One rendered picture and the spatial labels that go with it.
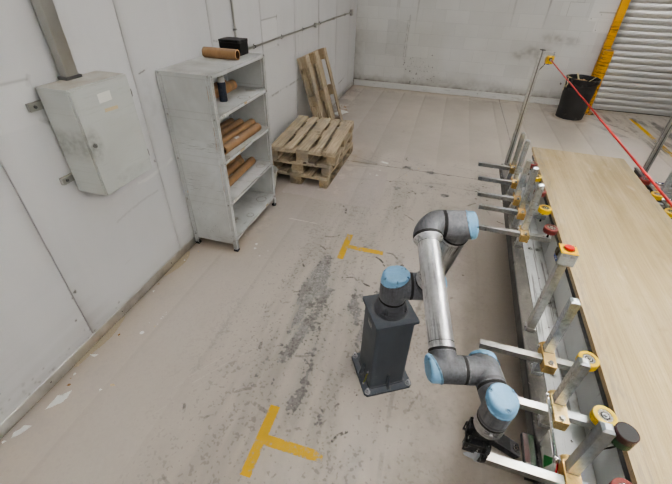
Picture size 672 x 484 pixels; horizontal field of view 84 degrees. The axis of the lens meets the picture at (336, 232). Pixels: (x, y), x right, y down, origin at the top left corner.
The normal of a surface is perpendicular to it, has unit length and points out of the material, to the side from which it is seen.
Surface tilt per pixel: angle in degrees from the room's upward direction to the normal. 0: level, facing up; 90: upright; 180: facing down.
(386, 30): 90
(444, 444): 0
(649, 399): 0
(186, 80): 90
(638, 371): 0
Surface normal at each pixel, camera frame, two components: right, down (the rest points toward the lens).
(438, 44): -0.27, 0.55
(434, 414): 0.03, -0.82
